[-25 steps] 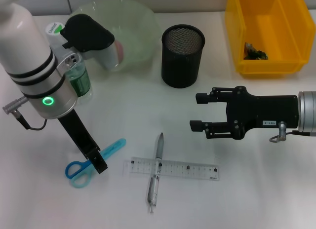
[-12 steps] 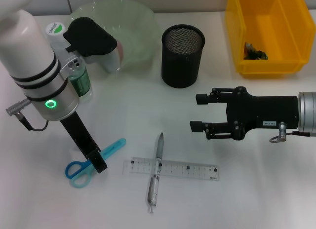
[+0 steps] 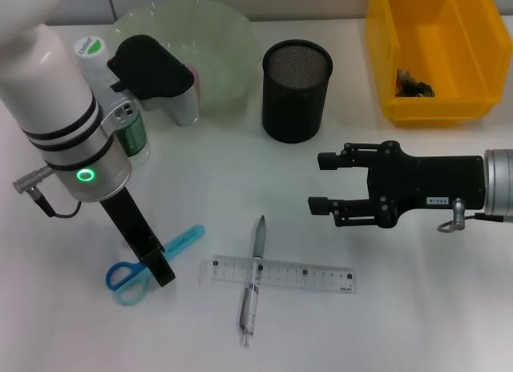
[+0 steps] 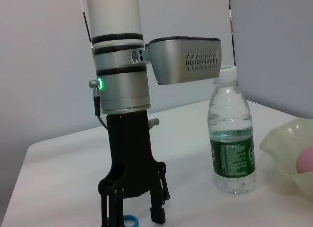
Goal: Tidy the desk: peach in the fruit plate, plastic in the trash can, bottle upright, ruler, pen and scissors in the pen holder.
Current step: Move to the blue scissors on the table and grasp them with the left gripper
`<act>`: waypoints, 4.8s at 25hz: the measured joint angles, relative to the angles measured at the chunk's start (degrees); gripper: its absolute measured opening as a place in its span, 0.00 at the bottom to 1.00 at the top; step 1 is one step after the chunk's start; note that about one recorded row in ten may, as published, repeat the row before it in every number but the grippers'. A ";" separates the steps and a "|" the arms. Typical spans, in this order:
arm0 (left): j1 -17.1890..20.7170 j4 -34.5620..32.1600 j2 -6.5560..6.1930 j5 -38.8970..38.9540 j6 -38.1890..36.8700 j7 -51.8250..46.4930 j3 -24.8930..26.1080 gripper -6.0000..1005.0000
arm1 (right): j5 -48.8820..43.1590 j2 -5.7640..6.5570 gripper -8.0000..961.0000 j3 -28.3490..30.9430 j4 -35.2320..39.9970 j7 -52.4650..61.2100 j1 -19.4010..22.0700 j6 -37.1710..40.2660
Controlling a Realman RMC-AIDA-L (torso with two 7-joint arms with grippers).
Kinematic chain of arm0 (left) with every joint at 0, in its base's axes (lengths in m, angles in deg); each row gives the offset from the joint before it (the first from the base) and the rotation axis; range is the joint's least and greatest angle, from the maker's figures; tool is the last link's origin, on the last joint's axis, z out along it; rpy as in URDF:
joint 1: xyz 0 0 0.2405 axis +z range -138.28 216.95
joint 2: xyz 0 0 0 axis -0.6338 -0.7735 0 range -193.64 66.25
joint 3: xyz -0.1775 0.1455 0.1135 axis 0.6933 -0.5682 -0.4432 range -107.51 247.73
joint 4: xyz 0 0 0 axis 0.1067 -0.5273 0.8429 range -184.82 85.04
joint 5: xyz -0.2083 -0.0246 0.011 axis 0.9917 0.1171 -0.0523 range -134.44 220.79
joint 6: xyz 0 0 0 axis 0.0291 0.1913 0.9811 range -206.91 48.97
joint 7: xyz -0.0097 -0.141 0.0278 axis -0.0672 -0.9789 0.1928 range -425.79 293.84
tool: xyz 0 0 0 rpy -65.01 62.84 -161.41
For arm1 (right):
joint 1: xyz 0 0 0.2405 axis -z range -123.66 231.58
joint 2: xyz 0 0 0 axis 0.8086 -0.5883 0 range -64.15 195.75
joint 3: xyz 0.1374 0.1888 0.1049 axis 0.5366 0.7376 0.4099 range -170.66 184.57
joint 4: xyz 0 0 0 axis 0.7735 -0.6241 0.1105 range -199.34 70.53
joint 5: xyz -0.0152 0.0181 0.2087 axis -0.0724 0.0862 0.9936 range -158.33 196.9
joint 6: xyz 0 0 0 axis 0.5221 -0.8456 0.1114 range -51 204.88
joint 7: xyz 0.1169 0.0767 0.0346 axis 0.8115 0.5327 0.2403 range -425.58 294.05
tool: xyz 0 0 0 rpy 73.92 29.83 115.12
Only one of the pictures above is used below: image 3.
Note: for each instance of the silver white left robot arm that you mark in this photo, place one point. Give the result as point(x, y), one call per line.
point(48, 87)

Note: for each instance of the translucent green fruit bowl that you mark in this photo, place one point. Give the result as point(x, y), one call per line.
point(224, 47)

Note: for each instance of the yellow plastic bin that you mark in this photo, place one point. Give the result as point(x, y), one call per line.
point(441, 47)

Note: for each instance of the grey clear pen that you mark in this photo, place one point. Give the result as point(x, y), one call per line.
point(259, 243)

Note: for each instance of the black mesh pen holder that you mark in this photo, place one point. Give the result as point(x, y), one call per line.
point(294, 107)

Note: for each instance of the pink toy peach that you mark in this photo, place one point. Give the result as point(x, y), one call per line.
point(195, 79)

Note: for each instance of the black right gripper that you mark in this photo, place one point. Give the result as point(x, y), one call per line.
point(425, 183)

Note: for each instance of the clear green-label water bottle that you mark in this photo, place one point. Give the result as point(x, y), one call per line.
point(90, 51)

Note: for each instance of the green plastic wrapper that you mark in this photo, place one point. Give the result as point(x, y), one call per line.
point(414, 89)

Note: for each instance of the blue scissors with cover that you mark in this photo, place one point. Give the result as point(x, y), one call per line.
point(184, 237)

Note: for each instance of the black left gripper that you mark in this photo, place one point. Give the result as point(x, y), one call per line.
point(128, 219)

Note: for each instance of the clear plastic ruler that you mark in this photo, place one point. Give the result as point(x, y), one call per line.
point(304, 273)

